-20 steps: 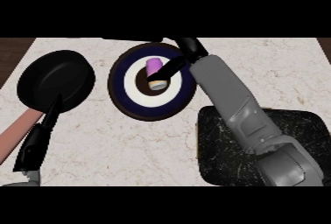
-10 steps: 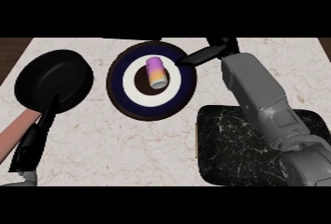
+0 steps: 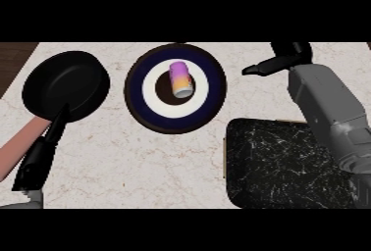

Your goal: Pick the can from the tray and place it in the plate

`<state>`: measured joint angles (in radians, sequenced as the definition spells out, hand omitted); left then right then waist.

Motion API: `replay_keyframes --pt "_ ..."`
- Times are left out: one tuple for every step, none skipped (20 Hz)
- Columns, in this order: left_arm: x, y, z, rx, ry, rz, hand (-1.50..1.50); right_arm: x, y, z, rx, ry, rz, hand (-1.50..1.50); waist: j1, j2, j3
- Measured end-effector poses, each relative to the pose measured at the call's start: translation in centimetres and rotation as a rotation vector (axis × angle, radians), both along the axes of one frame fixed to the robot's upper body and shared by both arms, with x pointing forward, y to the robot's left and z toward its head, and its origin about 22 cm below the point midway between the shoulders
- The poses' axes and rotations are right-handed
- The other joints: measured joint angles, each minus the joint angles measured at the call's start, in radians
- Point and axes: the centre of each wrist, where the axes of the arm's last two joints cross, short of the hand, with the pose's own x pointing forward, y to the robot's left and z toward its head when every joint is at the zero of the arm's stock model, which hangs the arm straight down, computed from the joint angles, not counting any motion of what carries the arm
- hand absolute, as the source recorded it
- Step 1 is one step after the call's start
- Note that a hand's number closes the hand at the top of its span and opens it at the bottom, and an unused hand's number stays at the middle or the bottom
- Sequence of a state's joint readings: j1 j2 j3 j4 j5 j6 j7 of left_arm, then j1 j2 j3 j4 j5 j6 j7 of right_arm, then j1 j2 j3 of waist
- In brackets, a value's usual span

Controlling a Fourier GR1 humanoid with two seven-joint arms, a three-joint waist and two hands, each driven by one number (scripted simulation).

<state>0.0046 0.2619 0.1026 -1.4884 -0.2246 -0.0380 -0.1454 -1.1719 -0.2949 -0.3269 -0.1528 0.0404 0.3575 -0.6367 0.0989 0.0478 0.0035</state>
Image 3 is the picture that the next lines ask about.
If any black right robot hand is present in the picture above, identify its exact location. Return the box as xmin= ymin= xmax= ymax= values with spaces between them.
xmin=241 ymin=41 xmax=315 ymax=77

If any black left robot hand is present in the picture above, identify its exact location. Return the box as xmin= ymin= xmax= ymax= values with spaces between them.
xmin=11 ymin=103 xmax=71 ymax=193

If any purple and orange can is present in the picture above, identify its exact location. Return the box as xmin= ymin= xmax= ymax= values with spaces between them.
xmin=169 ymin=61 xmax=194 ymax=99

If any dark blue and white plate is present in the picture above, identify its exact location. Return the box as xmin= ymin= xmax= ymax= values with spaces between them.
xmin=123 ymin=43 xmax=228 ymax=135

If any black marbled tray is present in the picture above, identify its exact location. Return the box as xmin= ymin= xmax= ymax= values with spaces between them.
xmin=224 ymin=118 xmax=360 ymax=210

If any black frying pan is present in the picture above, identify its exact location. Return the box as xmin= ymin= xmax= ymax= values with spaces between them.
xmin=0 ymin=50 xmax=111 ymax=182

